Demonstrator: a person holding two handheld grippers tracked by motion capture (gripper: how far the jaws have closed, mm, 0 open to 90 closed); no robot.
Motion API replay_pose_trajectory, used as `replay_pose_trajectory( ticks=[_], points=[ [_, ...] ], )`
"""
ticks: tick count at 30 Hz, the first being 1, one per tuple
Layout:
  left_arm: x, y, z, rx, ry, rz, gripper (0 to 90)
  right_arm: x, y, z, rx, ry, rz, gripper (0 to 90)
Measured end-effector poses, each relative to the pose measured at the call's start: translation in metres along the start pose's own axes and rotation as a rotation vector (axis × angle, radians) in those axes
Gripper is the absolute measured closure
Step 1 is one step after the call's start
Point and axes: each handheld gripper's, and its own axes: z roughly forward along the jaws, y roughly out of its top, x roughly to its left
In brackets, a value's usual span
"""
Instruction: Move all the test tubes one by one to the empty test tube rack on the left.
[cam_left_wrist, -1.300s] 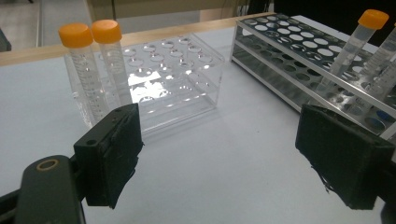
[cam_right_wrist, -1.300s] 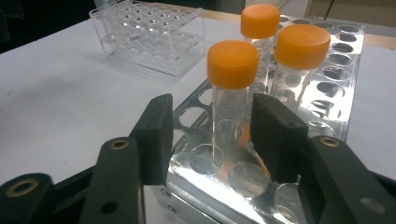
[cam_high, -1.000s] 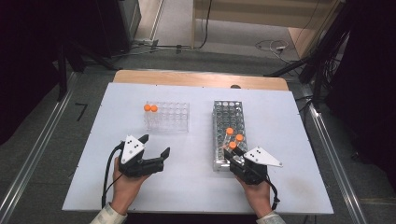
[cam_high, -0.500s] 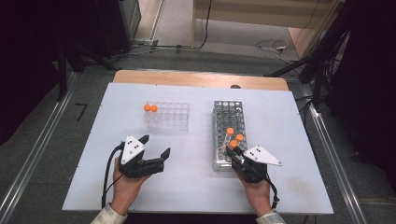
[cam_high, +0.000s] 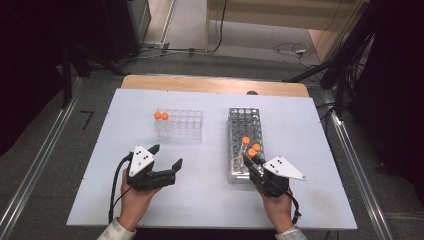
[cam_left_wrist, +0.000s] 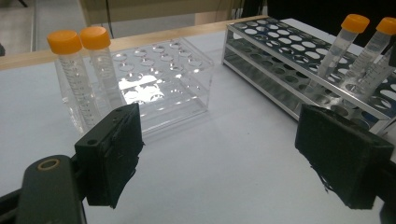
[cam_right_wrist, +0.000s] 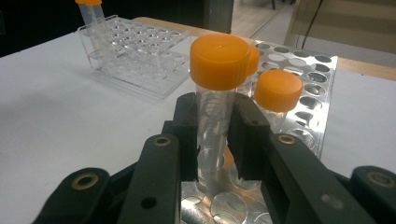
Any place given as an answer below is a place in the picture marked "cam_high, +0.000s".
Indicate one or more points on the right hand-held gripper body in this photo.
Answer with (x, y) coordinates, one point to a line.
(280, 168)

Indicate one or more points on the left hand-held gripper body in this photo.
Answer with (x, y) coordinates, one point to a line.
(141, 161)

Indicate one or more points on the orange capped clear tube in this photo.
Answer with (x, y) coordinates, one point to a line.
(157, 115)
(251, 152)
(256, 147)
(245, 140)
(165, 116)

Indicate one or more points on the clear acrylic tube rack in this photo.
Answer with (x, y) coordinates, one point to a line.
(186, 128)

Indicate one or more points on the metal tube rack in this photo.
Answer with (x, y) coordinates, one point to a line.
(245, 121)

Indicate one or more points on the person's right hand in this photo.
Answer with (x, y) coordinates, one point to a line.
(280, 210)

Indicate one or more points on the person's left hand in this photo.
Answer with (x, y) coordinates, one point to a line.
(133, 203)

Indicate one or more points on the dark round object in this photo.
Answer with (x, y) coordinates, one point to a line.
(252, 92)

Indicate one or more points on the wooden table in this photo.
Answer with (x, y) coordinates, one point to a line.
(200, 85)

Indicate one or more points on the grey power strip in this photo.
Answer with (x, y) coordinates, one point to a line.
(156, 45)

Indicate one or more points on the dark metal stand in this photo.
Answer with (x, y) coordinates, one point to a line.
(66, 83)

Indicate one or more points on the black metal stand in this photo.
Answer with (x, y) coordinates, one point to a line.
(336, 63)

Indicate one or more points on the dark cabinet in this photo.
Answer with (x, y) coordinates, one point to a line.
(123, 30)

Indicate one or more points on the light wooden furniture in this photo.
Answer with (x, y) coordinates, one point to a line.
(266, 20)

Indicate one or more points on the dark curtain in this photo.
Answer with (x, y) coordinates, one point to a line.
(26, 66)
(393, 83)

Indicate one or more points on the metal floor rail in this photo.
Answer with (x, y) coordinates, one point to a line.
(353, 160)
(33, 166)

